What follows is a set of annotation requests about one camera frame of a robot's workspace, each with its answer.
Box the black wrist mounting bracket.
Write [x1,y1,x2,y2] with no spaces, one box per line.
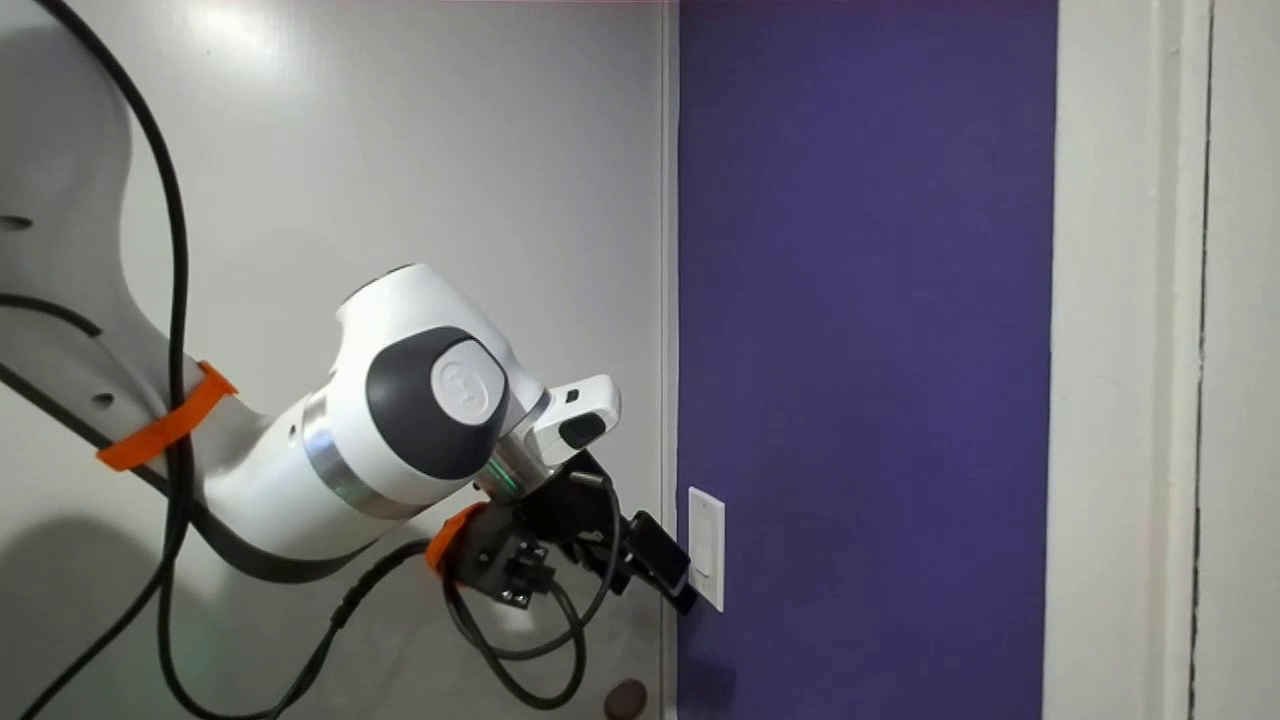
[453,523,558,613]

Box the dark round door knob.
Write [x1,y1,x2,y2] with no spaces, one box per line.
[598,674,652,720]

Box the orange strap on forearm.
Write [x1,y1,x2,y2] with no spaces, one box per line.
[96,355,241,477]

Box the white door trim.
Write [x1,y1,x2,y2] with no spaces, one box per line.
[1042,0,1216,720]

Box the white glossy flat door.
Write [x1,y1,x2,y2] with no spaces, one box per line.
[0,0,668,720]

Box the orange strap at wrist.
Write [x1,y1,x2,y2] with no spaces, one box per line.
[419,499,491,575]

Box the white panelled door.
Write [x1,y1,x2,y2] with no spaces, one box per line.
[1194,0,1280,720]

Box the white light switch plate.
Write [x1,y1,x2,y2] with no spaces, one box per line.
[682,485,730,617]

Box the white door frame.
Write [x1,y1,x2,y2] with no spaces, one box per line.
[657,0,688,720]

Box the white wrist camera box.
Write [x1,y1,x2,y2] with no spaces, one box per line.
[526,370,625,452]

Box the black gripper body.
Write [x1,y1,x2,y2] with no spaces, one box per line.
[494,452,632,571]

